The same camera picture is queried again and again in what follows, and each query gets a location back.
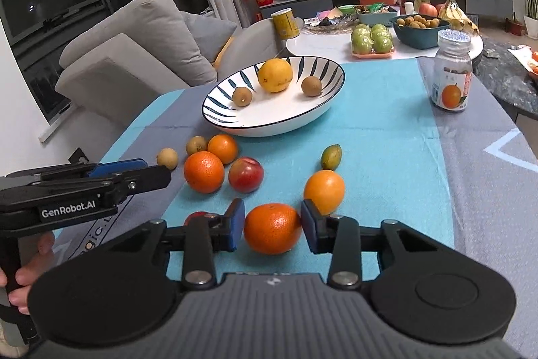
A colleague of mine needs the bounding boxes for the pile of longans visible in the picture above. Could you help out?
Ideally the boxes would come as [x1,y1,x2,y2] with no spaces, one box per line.
[397,15,438,29]

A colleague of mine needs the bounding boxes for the white round table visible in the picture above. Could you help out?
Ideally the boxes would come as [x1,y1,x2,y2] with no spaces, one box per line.
[286,16,484,63]

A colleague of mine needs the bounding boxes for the yellow cushion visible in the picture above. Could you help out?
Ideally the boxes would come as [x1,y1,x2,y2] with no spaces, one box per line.
[212,35,236,67]

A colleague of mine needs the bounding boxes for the large yellow citrus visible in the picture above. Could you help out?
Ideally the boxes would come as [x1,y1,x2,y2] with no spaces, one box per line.
[258,59,294,93]

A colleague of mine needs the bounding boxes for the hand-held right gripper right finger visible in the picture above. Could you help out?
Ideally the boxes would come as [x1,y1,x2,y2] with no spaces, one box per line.
[300,199,452,288]

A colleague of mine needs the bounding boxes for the blue and grey tablecloth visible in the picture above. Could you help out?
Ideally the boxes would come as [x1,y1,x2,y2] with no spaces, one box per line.
[54,57,538,359]

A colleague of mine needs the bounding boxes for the grey sofa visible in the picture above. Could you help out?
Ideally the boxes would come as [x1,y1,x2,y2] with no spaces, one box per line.
[54,0,303,145]

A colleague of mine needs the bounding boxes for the teal bowl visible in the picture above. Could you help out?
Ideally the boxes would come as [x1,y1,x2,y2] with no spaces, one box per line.
[389,15,442,49]

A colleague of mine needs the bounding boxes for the person's left hand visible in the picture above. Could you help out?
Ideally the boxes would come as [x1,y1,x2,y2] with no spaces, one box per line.
[7,232,56,315]

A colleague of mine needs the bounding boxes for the small green oval fruit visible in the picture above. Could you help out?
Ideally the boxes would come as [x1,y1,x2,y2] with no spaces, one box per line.
[321,144,343,170]

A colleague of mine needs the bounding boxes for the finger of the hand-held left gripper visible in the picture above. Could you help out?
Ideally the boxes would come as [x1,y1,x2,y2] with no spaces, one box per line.
[25,165,172,208]
[4,159,149,180]

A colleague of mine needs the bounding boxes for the red apple with yellow patch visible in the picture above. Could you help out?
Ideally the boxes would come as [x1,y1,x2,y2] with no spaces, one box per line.
[228,157,265,193]

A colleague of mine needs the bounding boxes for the small orange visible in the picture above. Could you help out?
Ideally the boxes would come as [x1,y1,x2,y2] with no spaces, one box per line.
[207,134,239,165]

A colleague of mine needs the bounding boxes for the pink foam tray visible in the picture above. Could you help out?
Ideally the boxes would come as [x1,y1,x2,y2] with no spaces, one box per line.
[351,48,397,60]

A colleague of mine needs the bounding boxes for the grey cushion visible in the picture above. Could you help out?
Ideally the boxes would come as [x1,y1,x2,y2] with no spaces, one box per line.
[181,12,238,63]

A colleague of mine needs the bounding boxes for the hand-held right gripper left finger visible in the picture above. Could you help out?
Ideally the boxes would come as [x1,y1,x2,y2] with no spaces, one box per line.
[101,198,245,288]

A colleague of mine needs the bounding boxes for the brown kiwi right in bowl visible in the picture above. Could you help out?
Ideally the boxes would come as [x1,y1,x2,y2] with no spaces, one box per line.
[301,75,323,96]

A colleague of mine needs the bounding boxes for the brown longan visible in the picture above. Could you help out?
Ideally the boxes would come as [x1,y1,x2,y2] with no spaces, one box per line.
[232,86,253,107]
[186,136,208,155]
[157,148,179,170]

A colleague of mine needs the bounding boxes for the teal basket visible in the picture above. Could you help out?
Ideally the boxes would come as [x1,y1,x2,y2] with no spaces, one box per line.
[356,8,399,27]

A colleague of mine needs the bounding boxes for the yellow canister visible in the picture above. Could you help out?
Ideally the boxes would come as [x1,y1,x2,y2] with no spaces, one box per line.
[271,8,300,41]

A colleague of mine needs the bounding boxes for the grey television cabinet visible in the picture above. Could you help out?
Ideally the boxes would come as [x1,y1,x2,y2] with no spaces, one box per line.
[258,0,515,23]

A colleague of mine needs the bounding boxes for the glass snack plate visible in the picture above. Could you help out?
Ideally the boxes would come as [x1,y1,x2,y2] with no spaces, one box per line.
[303,12,358,36]

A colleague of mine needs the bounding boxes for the white blue striped bowl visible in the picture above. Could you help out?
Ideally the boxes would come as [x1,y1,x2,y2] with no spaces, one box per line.
[202,55,346,138]

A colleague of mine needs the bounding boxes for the bunch of bananas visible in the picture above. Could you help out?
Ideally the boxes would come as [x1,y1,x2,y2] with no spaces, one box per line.
[439,0,481,37]

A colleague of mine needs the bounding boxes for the glass jar with orange label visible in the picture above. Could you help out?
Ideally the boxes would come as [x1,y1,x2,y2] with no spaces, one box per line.
[429,29,474,113]

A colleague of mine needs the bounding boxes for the dark marble table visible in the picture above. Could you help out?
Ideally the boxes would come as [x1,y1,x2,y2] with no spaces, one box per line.
[471,35,538,124]

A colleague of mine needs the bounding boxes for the person's left forearm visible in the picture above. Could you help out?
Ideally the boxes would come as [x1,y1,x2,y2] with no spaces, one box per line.
[0,333,32,359]

